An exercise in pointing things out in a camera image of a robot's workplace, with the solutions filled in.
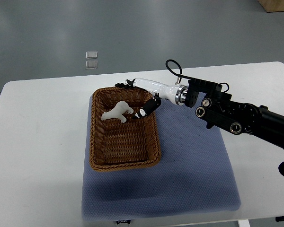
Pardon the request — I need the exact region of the upper metal floor plate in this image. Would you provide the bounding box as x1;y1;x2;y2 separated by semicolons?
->
85;51;98;59

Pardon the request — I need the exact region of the wooden box corner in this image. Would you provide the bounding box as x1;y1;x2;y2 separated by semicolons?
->
258;0;284;12

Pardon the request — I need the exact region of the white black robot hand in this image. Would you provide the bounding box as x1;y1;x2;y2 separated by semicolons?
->
115;78;188;119

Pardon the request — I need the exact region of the white bear figurine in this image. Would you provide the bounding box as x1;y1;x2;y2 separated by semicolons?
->
100;101;134;123

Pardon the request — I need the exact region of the brown wicker basket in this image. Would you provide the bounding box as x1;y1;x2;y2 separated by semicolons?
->
89;87;161;172

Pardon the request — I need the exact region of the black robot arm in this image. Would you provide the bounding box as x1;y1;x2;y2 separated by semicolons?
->
177;77;284;149

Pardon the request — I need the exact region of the blue quilted mat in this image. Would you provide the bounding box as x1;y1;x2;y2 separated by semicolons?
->
81;100;241;221

